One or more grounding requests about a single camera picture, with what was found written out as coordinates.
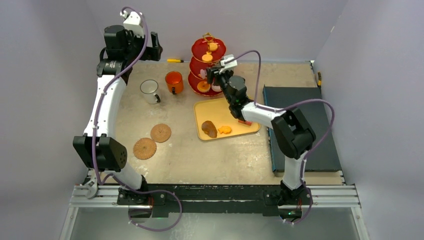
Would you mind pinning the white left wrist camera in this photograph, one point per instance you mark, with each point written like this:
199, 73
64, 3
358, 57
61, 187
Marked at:
133, 22

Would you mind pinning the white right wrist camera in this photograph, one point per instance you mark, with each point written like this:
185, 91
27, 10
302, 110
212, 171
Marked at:
227, 63

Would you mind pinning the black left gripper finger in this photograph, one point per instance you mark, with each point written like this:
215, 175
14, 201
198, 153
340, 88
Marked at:
154, 53
155, 41

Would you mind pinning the red handled adjustable wrench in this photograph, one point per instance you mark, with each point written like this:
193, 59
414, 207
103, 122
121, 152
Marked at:
92, 187

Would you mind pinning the yellow black tool handle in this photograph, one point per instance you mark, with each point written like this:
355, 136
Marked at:
319, 80

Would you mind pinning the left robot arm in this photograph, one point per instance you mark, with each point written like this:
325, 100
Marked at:
97, 146

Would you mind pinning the red three tier stand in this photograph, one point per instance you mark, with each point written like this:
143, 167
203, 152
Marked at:
197, 68

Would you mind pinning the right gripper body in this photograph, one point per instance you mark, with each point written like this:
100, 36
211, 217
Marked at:
213, 75

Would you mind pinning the yellow serving tray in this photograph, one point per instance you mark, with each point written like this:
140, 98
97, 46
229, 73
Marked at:
217, 111

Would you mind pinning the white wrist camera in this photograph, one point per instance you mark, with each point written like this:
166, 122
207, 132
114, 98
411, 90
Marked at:
227, 63
133, 22

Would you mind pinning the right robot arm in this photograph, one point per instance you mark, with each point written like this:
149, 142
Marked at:
293, 133

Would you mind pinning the orange fish cookie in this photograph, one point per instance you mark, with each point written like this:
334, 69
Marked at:
225, 129

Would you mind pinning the red white cake slice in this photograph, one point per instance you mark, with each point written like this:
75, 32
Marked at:
246, 123

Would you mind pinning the round biscuit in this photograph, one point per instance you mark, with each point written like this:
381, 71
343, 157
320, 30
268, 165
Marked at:
212, 46
207, 58

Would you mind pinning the round woven coaster far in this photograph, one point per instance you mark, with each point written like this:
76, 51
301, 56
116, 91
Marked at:
160, 133

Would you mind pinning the white ribbed mug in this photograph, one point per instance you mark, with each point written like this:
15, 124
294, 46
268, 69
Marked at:
150, 91

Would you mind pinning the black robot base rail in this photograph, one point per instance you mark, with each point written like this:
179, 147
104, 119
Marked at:
267, 200

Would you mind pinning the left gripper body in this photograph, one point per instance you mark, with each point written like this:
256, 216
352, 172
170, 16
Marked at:
135, 44

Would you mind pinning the orange mug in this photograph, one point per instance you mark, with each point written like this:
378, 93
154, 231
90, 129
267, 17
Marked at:
174, 82

